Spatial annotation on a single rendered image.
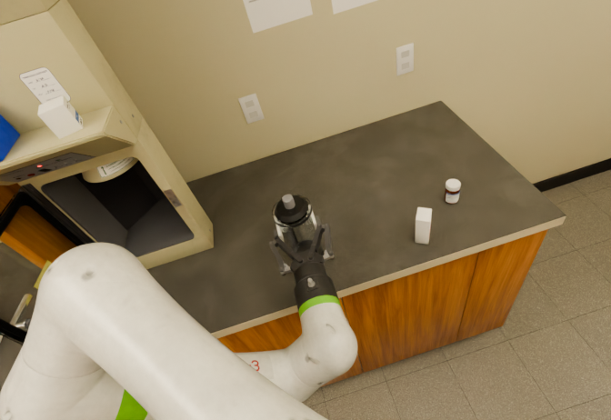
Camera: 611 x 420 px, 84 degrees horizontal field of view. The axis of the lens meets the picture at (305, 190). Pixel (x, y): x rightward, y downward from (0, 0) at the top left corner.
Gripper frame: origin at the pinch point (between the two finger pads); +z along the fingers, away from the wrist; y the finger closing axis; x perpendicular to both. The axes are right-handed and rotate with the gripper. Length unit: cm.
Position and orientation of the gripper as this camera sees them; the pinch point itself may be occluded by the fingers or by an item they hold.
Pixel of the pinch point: (295, 221)
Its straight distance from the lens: 93.5
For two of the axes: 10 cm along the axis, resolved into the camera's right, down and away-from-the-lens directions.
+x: 2.2, 6.9, 6.9
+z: -2.2, -6.5, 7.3
